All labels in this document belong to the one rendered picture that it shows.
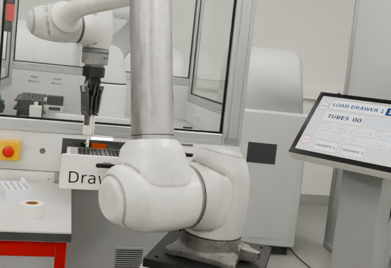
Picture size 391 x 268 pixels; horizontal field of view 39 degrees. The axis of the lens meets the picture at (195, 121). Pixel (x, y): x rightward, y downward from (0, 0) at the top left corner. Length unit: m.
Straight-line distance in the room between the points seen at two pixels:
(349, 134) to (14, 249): 1.23
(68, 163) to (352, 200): 1.05
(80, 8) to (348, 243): 1.29
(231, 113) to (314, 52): 3.42
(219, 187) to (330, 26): 4.42
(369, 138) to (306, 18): 3.56
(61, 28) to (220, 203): 0.77
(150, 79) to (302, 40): 4.33
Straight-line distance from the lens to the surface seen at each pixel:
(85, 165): 1.81
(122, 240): 2.24
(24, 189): 1.87
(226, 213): 1.35
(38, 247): 1.61
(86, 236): 2.22
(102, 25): 1.86
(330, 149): 2.10
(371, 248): 2.17
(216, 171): 1.33
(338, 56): 5.66
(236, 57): 2.21
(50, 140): 2.13
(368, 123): 2.14
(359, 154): 2.05
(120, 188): 1.20
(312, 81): 5.57
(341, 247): 2.22
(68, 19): 1.75
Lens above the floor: 1.25
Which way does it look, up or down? 6 degrees down
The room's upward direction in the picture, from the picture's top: 6 degrees clockwise
